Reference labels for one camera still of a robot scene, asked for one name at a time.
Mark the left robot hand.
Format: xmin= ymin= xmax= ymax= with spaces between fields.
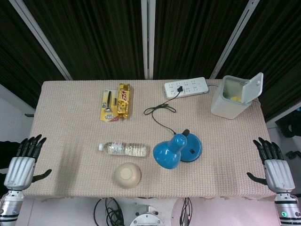
xmin=3 ymin=134 xmax=52 ymax=191

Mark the pink woven tablecloth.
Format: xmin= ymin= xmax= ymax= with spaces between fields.
xmin=23 ymin=79 xmax=276 ymax=201

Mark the black looped cable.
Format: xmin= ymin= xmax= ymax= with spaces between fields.
xmin=93 ymin=197 xmax=125 ymax=226

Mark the white power strip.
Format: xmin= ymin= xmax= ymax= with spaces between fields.
xmin=164 ymin=77 xmax=209 ymax=99

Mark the black equipment beside table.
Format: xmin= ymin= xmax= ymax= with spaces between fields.
xmin=275 ymin=106 xmax=301 ymax=163

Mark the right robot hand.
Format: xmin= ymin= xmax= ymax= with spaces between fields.
xmin=246 ymin=137 xmax=296 ymax=194

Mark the clear plastic water bottle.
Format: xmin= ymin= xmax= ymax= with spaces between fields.
xmin=98 ymin=141 xmax=150 ymax=157

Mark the black curtain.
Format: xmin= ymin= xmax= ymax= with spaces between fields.
xmin=0 ymin=0 xmax=301 ymax=123

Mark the black cable bundle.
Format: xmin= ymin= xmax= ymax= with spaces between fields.
xmin=179 ymin=197 xmax=193 ymax=226

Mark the white vertical frame post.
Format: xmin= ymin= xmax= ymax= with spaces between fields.
xmin=141 ymin=0 xmax=156 ymax=80

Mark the blue desk lamp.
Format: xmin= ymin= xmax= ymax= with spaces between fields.
xmin=152 ymin=129 xmax=203 ymax=170

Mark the razor in yellow blister pack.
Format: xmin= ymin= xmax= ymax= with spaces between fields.
xmin=100 ymin=88 xmax=120 ymax=122

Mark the black lamp power cable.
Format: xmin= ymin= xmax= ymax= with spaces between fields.
xmin=143 ymin=86 xmax=184 ymax=135

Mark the beige upturned bowl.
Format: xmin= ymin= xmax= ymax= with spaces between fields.
xmin=114 ymin=162 xmax=142 ymax=189

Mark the gold snack bar wrapper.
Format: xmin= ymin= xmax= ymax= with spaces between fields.
xmin=117 ymin=83 xmax=131 ymax=120

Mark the white slanted frame post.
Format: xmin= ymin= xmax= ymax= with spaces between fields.
xmin=8 ymin=0 xmax=73 ymax=81
xmin=209 ymin=0 xmax=261 ymax=80

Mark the white lidded trash bin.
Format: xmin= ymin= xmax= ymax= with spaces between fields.
xmin=210 ymin=72 xmax=264 ymax=120

